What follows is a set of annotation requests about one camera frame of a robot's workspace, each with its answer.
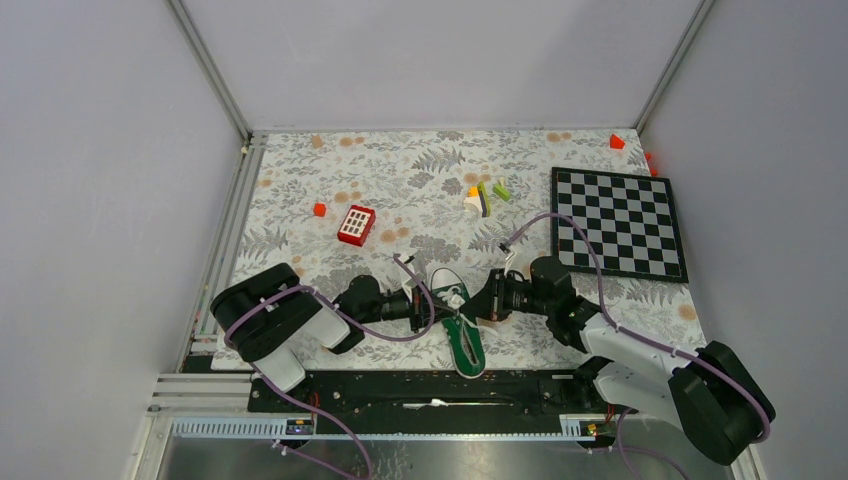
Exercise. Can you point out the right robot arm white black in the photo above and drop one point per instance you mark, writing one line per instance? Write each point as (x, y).
(708, 393)

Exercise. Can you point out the left aluminium corner post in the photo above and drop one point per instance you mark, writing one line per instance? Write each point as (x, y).
(209, 68)

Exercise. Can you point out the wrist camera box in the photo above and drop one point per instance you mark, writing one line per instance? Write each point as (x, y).
(514, 258)
(414, 271)

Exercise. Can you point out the white shoelace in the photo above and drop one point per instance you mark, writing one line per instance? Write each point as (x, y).
(454, 298)

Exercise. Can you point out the black white checkerboard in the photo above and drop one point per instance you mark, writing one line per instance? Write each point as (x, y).
(630, 222)

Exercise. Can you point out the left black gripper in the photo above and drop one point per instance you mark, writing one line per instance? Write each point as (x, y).
(423, 307)

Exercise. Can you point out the green white sneaker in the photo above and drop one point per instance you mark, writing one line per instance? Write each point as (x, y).
(466, 345)

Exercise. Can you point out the red block at wall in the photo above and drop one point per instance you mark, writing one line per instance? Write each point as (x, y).
(653, 171)

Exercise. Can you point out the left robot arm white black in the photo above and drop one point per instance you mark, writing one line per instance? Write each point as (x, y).
(259, 316)

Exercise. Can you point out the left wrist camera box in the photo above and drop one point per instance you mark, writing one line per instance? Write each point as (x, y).
(414, 271)

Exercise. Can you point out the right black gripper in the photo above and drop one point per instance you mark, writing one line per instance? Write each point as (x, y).
(490, 303)

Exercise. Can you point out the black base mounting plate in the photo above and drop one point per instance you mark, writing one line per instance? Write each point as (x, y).
(511, 403)

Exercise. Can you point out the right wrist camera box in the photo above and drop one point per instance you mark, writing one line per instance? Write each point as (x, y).
(514, 258)

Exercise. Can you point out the aluminium corner post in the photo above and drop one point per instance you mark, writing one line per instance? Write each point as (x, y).
(209, 68)
(669, 71)

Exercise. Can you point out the aluminium frame rail front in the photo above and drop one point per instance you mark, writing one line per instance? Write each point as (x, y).
(227, 393)

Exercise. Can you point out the red white brick block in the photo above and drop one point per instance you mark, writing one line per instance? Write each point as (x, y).
(356, 225)

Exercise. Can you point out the lime green block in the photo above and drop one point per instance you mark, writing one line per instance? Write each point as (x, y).
(501, 191)

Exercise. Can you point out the red block far corner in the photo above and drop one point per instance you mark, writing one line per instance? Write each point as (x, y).
(615, 142)

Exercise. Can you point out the right aluminium corner post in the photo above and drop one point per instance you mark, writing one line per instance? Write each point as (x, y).
(669, 71)

